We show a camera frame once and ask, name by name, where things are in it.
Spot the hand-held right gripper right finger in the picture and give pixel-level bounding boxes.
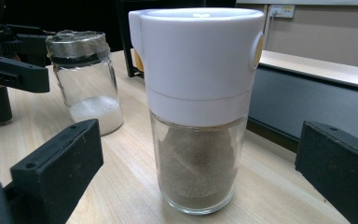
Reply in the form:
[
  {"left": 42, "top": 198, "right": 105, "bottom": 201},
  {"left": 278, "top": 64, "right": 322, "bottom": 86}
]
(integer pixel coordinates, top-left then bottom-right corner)
[{"left": 295, "top": 120, "right": 358, "bottom": 224}]

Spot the white wall socket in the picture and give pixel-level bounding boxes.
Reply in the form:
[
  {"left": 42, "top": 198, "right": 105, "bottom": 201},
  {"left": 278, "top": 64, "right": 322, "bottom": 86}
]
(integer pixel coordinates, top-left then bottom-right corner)
[{"left": 268, "top": 4, "right": 296, "bottom": 19}]

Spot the glass salt jar metal lid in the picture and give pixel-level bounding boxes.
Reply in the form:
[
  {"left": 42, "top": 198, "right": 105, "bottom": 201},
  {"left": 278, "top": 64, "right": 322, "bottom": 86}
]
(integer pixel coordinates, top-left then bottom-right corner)
[{"left": 45, "top": 29, "right": 125, "bottom": 136}]

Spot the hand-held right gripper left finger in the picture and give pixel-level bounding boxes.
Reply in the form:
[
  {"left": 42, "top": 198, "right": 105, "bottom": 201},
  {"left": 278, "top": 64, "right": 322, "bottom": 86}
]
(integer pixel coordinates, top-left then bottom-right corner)
[{"left": 9, "top": 119, "right": 104, "bottom": 224}]

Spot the white cable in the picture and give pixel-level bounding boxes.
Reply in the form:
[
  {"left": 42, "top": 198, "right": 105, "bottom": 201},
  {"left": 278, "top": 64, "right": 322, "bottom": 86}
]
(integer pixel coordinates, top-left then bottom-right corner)
[{"left": 263, "top": 12, "right": 276, "bottom": 41}]

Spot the glass pepper shaker white lid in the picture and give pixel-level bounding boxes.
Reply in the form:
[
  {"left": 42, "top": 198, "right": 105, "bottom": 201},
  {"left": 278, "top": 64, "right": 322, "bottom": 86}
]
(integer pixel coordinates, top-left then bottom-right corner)
[{"left": 128, "top": 7, "right": 266, "bottom": 216}]

